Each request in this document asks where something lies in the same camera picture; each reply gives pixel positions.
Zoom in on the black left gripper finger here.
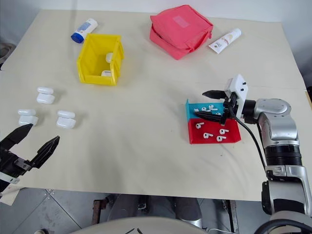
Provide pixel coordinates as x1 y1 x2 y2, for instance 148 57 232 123
0 123 34 152
31 135 60 169

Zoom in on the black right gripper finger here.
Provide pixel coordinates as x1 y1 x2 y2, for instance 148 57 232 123
202 90 228 100
193 111 226 124

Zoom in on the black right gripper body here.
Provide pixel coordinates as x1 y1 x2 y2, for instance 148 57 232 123
220 93 239 125

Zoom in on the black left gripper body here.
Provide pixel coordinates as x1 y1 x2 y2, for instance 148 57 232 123
0 148 38 180

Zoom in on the yellow plastic bin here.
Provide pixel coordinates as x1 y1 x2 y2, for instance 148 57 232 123
76 33 125 87

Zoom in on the red tray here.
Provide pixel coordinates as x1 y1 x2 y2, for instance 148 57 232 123
187 117 242 145

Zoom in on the teal tray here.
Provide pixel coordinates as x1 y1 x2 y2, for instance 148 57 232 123
184 98 228 122

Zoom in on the white cosmetic tube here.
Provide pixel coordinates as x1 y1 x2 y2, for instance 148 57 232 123
208 27 242 55

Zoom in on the pink fabric zip pouch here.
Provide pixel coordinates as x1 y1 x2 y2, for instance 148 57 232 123
149 9 214 60

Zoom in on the metal table leg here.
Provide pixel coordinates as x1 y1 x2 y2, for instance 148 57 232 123
222 199 239 234

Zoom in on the beige rounded robot torso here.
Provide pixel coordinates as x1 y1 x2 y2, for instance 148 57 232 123
70 215 204 234

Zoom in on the white bottle with blue cap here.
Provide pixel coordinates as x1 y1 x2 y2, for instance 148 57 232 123
70 18 99 43

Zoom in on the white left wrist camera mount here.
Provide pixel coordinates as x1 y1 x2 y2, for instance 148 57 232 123
0 172 20 185

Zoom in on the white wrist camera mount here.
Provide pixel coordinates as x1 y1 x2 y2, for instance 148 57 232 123
0 172 20 185
224 74 250 117

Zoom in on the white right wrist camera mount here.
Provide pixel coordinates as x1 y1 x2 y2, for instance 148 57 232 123
224 74 250 117

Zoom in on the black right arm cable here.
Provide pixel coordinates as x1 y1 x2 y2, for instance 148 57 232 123
233 114 268 170

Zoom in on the rusty metal table bracket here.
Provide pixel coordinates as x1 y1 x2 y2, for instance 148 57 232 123
92 198 109 225

